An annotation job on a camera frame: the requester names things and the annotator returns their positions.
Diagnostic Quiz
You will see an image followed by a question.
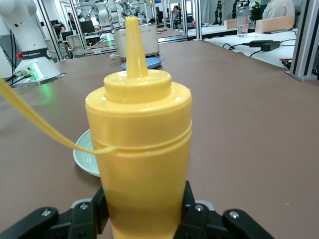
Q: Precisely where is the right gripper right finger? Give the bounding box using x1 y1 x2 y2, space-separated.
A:
174 181 275 239

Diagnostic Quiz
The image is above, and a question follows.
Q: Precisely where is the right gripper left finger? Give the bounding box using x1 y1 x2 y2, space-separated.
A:
0 185 110 239

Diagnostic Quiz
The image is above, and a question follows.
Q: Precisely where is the yellow squeeze bottle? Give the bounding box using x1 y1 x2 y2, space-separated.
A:
0 16 193 239

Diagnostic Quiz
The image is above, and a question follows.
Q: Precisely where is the green plate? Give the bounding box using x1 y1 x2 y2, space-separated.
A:
73 128 102 178

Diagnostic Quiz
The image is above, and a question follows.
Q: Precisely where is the blue plate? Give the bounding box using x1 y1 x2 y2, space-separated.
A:
121 57 163 70

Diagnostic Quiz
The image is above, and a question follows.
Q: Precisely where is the white desk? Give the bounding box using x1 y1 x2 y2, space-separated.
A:
201 27 300 73

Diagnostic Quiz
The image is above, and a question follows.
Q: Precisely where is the grey office chair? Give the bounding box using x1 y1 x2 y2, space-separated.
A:
65 34 87 59

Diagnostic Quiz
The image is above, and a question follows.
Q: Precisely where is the black power adapter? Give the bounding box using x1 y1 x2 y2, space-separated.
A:
249 39 281 52

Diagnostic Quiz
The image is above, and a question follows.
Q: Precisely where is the beige chrome toaster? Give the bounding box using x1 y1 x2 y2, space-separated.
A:
113 22 160 61

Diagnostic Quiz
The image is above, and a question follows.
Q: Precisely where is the black computer monitor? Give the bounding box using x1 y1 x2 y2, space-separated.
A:
79 20 97 35

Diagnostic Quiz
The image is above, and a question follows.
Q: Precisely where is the small wooden block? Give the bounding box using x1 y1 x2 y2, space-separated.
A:
223 18 238 30

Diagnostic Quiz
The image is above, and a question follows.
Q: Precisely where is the clear water bottle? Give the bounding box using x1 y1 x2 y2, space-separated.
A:
236 4 251 37

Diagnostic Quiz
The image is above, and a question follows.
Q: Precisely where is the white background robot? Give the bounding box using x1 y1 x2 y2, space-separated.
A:
97 0 125 32

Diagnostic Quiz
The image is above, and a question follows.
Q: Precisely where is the long wooden box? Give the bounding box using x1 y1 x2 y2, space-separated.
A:
255 15 303 34

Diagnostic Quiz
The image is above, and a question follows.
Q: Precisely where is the black humanoid robot figure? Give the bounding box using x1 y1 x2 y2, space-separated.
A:
214 0 225 25

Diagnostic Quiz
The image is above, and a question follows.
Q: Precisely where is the green potted plant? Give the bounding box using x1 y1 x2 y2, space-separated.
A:
249 1 263 22

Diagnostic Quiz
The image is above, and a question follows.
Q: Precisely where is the person in white shirt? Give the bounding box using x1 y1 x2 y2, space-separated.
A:
261 0 296 20

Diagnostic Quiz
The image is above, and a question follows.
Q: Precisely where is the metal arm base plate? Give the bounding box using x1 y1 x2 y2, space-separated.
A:
11 72 67 88

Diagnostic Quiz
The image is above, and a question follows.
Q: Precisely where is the short black table cable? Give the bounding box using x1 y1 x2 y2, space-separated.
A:
9 75 33 87

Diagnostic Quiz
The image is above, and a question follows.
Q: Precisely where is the long black table cable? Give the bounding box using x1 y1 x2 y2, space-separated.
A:
4 72 24 82

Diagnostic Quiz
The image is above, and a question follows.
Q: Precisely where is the black adapter cable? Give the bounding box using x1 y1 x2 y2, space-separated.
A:
222 42 262 58

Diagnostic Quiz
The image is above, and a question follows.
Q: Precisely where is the aluminium frame post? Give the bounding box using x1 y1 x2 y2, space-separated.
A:
289 0 319 82

